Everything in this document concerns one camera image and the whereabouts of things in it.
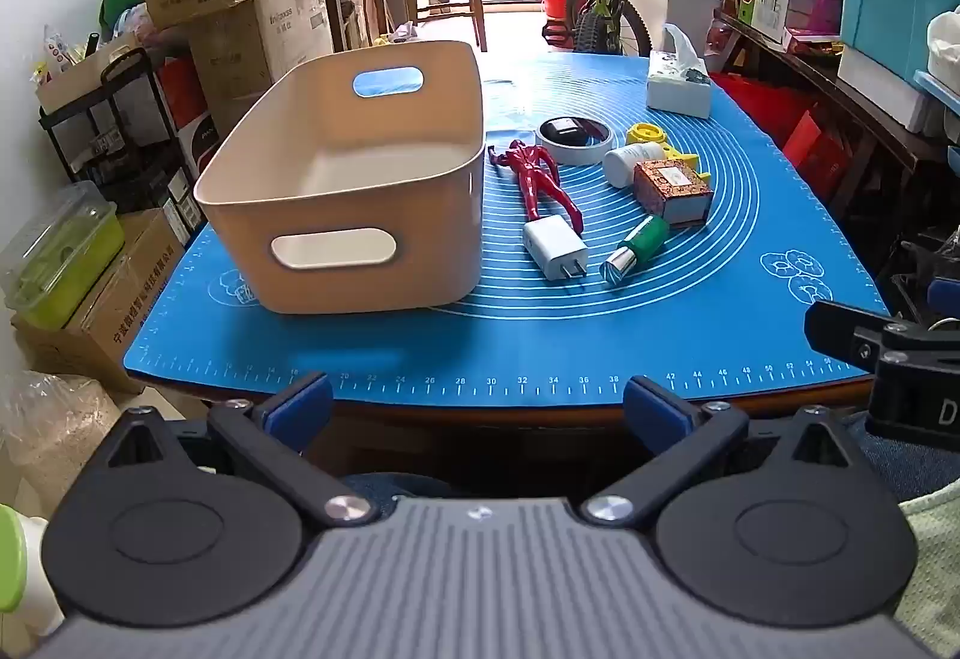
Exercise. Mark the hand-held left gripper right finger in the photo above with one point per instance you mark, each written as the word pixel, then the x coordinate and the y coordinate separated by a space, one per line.
pixel 652 408

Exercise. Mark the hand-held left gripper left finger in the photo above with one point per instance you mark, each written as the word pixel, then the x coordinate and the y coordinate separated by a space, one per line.
pixel 304 400

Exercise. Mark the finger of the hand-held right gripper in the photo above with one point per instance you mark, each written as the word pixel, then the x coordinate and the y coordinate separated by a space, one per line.
pixel 943 298
pixel 847 333

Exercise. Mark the green bottle with silver cap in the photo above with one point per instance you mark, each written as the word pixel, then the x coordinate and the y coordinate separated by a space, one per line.
pixel 645 235

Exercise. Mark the white plug charger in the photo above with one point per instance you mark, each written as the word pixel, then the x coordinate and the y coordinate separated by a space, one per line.
pixel 551 243

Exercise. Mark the beige plastic storage bin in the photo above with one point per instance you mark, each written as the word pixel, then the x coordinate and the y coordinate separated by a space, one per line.
pixel 442 232

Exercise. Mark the small patterned square box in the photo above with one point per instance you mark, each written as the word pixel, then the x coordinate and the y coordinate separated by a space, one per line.
pixel 671 187

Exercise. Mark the white pill bottle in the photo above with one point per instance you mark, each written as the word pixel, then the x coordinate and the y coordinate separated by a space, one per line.
pixel 626 163

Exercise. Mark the red action figure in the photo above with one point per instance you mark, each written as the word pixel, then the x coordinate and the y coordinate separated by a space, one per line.
pixel 534 172

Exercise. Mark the yellow plastic toy launcher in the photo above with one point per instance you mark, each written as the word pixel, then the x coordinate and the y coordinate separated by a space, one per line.
pixel 646 133

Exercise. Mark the blue silicone baking mat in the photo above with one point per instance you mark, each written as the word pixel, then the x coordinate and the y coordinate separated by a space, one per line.
pixel 675 329

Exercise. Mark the light green garment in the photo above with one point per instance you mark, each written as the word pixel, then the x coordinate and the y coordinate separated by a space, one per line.
pixel 934 554

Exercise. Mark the taped brown cardboard box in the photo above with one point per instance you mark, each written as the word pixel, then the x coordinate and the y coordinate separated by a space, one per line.
pixel 112 322

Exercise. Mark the white box under crate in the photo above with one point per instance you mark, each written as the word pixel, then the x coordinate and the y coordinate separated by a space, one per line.
pixel 877 85

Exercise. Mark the dark wooden bench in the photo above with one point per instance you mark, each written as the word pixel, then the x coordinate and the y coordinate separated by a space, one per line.
pixel 847 97

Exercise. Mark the red gift bags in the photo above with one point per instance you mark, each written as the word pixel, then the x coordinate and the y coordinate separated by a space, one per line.
pixel 780 104

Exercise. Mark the clear bag of granules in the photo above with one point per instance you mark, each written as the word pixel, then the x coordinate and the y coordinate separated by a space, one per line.
pixel 52 427

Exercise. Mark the white tape roll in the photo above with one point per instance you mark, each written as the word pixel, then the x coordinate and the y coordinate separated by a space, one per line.
pixel 579 154

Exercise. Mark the clear lidded green container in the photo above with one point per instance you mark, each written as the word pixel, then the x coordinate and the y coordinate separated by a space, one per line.
pixel 60 262

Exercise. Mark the teal plastic storage crate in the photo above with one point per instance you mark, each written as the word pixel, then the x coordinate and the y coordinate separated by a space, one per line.
pixel 885 14

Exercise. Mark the white tissue box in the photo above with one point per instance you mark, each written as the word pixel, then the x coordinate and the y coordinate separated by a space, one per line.
pixel 675 97

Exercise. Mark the black rounded case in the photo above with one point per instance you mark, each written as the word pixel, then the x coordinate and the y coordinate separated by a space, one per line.
pixel 564 129

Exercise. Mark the black metal rack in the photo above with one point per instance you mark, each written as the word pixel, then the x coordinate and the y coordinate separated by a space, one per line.
pixel 127 127

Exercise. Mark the white and green plastic bottle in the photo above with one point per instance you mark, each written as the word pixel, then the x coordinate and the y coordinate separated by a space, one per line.
pixel 22 569

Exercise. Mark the pale printed cardboard box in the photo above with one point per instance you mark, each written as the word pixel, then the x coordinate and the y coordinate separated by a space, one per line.
pixel 277 37

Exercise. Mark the small cardboard box with items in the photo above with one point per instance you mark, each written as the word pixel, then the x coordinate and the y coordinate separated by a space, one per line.
pixel 82 70

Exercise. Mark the red plastic bucket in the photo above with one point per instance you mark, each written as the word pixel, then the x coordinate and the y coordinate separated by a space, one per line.
pixel 556 3

